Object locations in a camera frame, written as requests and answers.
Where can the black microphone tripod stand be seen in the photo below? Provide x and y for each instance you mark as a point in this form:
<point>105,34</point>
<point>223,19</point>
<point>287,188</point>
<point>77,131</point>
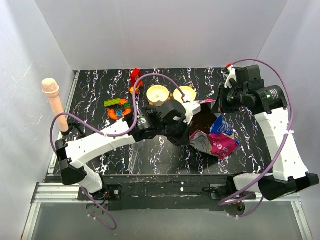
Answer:
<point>74,125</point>

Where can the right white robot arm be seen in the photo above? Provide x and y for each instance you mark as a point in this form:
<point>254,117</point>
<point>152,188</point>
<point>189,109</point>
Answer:
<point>286,174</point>

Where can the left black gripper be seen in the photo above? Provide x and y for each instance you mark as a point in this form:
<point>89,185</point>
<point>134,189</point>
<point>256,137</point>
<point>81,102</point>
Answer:
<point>183,139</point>

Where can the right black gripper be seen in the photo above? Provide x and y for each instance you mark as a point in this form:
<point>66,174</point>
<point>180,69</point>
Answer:
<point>221,108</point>

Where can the orange curved toy track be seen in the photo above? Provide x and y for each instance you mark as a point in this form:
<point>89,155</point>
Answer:
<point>120,113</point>

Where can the red toy block car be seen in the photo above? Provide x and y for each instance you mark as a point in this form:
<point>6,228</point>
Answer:
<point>134,76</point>

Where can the cream double pet bowl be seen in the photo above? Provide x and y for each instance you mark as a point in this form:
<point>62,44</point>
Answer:
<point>157,95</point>

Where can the pink microphone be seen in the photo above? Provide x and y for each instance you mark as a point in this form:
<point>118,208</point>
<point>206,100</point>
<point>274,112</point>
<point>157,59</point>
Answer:
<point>52,90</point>

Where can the aluminium frame rail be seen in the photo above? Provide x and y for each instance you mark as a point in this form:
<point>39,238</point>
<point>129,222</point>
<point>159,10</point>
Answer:
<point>51,192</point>

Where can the clear plastic scoop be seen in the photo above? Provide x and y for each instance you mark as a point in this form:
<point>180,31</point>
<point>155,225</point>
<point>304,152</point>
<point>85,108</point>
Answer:
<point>136,148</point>

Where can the green toy brick plate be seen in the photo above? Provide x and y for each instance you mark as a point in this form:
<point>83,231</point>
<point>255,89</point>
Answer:
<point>112,102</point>

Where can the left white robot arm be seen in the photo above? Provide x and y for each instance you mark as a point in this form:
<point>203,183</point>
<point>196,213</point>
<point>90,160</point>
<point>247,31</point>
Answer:
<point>73,156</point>

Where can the pink pet food bag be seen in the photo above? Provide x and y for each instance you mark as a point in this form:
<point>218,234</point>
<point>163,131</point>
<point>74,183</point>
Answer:
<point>210,134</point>

